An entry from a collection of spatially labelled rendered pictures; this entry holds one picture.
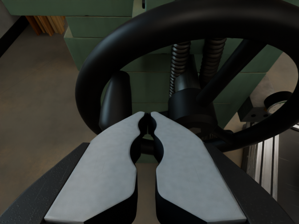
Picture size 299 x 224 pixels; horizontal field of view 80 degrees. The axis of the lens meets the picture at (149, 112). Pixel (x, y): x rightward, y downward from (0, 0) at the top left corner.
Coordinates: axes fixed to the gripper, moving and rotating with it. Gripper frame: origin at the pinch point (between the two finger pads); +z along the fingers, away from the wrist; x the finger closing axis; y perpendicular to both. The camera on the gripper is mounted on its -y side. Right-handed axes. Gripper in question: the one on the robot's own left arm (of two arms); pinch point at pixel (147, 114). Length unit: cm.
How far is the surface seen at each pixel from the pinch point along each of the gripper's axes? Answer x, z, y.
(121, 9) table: -4.5, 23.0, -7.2
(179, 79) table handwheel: 4.4, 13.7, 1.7
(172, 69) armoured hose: 3.4, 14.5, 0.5
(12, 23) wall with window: -119, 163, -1
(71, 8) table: -12.6, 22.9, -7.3
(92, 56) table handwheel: -4.6, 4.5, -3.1
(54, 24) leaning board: -82, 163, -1
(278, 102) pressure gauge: 29.4, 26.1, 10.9
